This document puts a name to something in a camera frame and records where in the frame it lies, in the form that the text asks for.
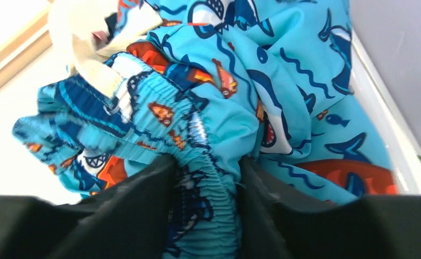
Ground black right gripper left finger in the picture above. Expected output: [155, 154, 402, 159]
[0, 155, 177, 258]

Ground teal fish print shorts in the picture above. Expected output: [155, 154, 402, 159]
[12, 1, 397, 258]

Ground white plastic basket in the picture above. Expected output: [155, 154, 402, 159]
[350, 32, 421, 195]

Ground wooden clothes rack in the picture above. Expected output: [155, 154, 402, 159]
[0, 1, 52, 89]

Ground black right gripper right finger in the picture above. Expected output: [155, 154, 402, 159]
[238, 157, 421, 258]

